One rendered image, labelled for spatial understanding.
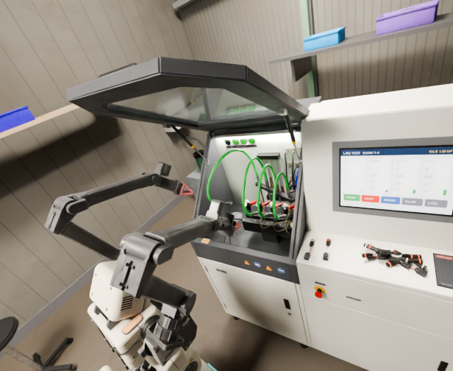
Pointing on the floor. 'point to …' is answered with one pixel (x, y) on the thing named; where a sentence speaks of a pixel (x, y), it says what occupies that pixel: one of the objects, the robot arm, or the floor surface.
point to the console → (389, 107)
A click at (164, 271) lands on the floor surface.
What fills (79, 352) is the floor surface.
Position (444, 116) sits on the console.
